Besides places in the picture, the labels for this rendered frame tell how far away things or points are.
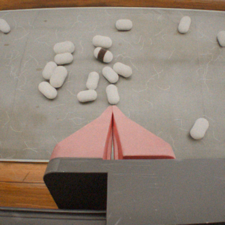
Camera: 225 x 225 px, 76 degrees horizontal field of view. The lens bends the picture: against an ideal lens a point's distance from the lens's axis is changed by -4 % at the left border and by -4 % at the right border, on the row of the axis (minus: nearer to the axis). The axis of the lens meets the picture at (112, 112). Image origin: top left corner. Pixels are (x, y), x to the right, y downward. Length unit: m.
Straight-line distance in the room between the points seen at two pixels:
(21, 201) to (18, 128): 0.11
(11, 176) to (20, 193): 0.03
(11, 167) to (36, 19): 0.28
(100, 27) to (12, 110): 0.22
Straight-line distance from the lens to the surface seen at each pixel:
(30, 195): 0.25
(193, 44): 0.34
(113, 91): 0.24
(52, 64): 0.28
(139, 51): 0.30
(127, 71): 0.25
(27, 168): 0.26
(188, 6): 0.40
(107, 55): 0.27
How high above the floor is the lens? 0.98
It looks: 76 degrees down
